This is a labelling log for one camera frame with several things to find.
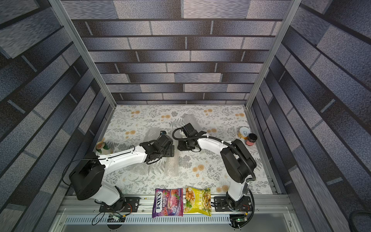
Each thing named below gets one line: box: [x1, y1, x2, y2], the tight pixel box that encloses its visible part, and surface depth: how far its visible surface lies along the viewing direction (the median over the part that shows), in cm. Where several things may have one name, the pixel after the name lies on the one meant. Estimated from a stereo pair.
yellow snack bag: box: [183, 185, 212, 217], surface depth 74 cm
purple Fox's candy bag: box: [152, 188, 184, 218], surface depth 74 cm
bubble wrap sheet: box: [164, 151, 180, 178], surface depth 84 cm
